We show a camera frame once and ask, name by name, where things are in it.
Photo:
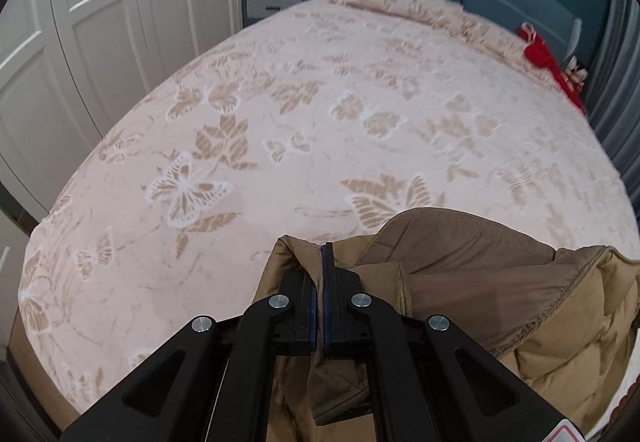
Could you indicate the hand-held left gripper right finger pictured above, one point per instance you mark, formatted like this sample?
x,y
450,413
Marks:
x,y
340,292

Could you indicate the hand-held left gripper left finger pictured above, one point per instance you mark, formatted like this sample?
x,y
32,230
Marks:
x,y
300,297

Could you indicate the brown quilted jacket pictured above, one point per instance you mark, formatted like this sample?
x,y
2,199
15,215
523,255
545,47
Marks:
x,y
450,272

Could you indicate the pink butterfly print bedspread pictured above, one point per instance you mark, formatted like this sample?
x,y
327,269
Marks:
x,y
300,122

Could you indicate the grey blue nightstand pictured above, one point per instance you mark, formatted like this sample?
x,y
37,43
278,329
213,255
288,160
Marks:
x,y
270,9

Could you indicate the red garment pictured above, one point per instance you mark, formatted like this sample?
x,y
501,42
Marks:
x,y
545,59

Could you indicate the small plush doll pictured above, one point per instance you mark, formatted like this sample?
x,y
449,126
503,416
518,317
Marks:
x,y
576,71

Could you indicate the grey pleated curtain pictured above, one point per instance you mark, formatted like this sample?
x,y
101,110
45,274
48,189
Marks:
x,y
617,97

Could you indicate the white panelled wardrobe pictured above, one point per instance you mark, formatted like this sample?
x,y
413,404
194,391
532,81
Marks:
x,y
100,22

